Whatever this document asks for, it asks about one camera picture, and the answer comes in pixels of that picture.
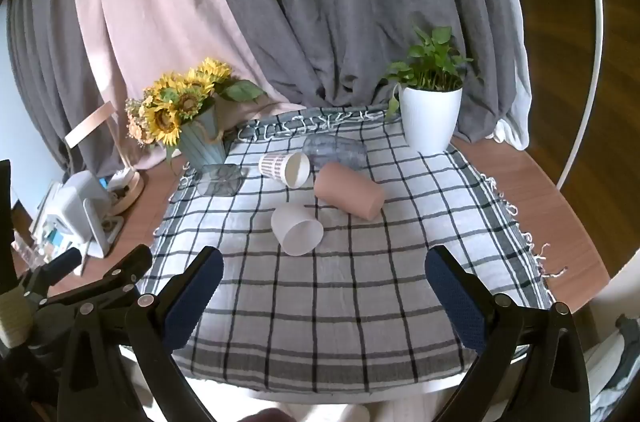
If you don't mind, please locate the wooden desk lamp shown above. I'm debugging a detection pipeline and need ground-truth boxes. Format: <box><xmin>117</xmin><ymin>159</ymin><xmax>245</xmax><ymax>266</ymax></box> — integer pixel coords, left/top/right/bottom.
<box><xmin>64</xmin><ymin>100</ymin><xmax>147</xmax><ymax>217</ymax></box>

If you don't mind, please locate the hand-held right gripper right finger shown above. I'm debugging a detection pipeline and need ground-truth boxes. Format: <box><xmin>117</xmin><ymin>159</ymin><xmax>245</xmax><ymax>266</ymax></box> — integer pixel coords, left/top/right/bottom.
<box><xmin>425</xmin><ymin>245</ymin><xmax>592</xmax><ymax>422</ymax></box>

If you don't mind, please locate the white hoop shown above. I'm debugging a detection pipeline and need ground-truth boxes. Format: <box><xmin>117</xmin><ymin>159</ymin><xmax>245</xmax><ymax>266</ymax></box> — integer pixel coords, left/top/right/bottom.
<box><xmin>554</xmin><ymin>0</ymin><xmax>604</xmax><ymax>194</ymax></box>

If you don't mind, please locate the green potted plant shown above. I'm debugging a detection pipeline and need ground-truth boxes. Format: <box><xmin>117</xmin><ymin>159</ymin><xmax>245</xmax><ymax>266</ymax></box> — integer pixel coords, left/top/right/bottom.
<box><xmin>381</xmin><ymin>25</ymin><xmax>475</xmax><ymax>121</ymax></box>

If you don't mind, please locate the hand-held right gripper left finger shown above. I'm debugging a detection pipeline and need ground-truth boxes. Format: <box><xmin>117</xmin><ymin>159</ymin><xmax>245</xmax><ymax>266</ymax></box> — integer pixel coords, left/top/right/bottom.
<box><xmin>56</xmin><ymin>246</ymin><xmax>224</xmax><ymax>422</ymax></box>

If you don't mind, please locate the white chair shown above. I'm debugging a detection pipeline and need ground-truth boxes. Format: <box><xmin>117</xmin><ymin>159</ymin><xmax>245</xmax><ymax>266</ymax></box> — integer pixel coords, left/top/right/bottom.
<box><xmin>582</xmin><ymin>245</ymin><xmax>640</xmax><ymax>422</ymax></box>

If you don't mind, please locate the white cloth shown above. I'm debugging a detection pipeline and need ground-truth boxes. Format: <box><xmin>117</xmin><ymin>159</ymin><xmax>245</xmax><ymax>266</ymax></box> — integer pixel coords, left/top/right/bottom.
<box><xmin>492</xmin><ymin>67</ymin><xmax>533</xmax><ymax>151</ymax></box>

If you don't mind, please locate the white desktop device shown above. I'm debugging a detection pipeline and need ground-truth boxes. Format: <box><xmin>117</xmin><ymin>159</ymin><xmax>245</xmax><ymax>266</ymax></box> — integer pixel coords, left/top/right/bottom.
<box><xmin>52</xmin><ymin>171</ymin><xmax>126</xmax><ymax>259</ymax></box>

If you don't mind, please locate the clear square glass container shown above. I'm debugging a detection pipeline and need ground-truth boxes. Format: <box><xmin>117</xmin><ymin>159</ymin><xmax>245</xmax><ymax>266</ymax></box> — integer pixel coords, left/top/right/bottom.
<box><xmin>195</xmin><ymin>163</ymin><xmax>247</xmax><ymax>197</ymax></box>

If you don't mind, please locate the sunflower bouquet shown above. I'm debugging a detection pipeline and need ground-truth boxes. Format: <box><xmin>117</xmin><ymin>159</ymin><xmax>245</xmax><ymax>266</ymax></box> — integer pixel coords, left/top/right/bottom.
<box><xmin>124</xmin><ymin>57</ymin><xmax>267</xmax><ymax>149</ymax></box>

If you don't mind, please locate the teal ribbed vase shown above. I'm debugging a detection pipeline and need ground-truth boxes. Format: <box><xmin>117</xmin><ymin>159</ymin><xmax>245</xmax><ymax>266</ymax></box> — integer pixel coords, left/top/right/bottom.
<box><xmin>176</xmin><ymin>106</ymin><xmax>230</xmax><ymax>169</ymax></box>

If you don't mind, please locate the pink curtain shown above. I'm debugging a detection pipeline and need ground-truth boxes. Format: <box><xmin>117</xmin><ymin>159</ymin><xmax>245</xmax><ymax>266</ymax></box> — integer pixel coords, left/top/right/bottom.
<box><xmin>71</xmin><ymin>0</ymin><xmax>302</xmax><ymax>175</ymax></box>

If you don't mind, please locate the grey curtain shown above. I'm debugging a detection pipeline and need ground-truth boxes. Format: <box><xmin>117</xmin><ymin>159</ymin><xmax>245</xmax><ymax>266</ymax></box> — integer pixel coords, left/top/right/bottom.
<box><xmin>6</xmin><ymin>0</ymin><xmax>532</xmax><ymax>184</ymax></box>

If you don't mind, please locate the white plant pot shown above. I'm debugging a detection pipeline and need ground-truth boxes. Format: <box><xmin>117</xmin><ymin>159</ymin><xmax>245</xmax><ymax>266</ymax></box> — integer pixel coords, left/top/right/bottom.
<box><xmin>398</xmin><ymin>84</ymin><xmax>464</xmax><ymax>154</ymax></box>

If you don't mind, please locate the striped paper cup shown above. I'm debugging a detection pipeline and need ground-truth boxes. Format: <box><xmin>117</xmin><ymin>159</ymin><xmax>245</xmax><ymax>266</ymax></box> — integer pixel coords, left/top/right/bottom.
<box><xmin>258</xmin><ymin>151</ymin><xmax>312</xmax><ymax>189</ymax></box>

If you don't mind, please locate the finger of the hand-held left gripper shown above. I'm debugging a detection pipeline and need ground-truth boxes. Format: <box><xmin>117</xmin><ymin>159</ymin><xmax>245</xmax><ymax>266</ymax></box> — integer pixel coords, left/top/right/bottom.
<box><xmin>22</xmin><ymin>246</ymin><xmax>84</xmax><ymax>299</ymax></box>
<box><xmin>37</xmin><ymin>244</ymin><xmax>154</xmax><ymax>310</ymax></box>

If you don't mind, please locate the pink cup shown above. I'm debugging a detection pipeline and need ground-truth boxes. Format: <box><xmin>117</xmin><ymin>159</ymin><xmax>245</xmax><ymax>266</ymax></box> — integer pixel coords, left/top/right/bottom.
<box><xmin>313</xmin><ymin>161</ymin><xmax>385</xmax><ymax>221</ymax></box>

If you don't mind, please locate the checkered tablecloth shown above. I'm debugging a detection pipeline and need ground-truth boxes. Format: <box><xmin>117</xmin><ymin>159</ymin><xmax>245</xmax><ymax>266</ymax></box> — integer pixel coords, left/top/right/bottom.
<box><xmin>136</xmin><ymin>105</ymin><xmax>569</xmax><ymax>396</ymax></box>

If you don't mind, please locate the white cup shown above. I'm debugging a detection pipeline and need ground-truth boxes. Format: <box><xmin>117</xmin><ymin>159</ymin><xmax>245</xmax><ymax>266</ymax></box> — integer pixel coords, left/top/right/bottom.
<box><xmin>271</xmin><ymin>203</ymin><xmax>325</xmax><ymax>257</ymax></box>

